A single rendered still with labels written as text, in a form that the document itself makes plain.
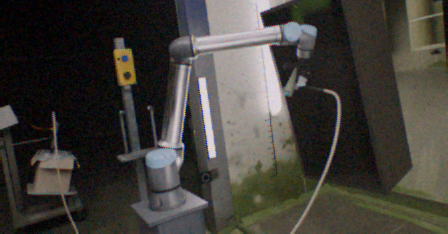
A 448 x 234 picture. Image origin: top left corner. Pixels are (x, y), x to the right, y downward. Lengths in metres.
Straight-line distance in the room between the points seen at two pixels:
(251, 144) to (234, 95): 0.45
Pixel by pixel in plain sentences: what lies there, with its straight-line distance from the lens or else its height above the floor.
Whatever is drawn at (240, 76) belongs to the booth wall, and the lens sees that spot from 2.63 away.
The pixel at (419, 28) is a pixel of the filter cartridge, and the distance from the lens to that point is 2.89.
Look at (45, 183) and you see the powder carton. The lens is 3.60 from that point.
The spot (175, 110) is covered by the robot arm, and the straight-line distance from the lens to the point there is 1.72.
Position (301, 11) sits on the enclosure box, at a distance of 2.38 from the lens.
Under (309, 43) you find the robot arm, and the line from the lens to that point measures 1.80.
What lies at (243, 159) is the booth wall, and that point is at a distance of 2.67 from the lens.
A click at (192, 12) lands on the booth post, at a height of 1.77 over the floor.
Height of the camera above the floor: 1.22
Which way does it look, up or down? 5 degrees down
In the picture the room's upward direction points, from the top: 8 degrees counter-clockwise
